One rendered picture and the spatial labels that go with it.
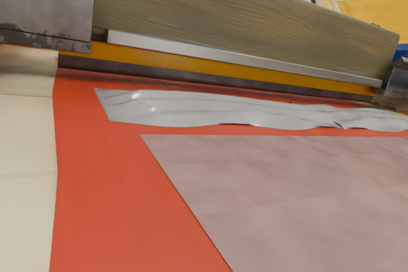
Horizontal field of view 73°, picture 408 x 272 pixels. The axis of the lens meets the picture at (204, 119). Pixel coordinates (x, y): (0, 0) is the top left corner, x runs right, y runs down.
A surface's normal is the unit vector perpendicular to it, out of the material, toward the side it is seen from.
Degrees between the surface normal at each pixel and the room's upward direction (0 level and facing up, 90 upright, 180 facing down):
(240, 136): 32
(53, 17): 58
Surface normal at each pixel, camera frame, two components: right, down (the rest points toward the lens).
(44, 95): 0.19, -0.94
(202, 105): 0.46, -0.63
